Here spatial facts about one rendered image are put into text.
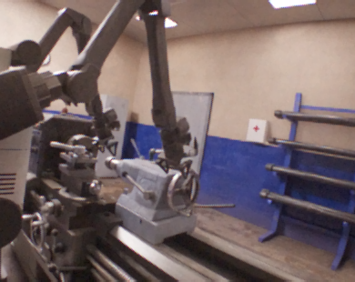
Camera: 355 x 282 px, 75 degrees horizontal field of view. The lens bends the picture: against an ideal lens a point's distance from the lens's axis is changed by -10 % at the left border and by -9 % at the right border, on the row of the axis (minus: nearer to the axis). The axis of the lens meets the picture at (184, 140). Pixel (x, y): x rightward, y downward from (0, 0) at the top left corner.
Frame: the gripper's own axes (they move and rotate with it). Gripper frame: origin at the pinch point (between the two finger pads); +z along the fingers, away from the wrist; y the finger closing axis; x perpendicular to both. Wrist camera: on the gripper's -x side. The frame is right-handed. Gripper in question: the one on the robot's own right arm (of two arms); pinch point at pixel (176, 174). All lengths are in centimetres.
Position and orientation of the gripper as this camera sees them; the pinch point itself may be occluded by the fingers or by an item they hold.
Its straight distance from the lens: 101.9
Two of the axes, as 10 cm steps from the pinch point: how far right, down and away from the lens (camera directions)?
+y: -7.9, -1.6, 6.0
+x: -6.0, 4.4, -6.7
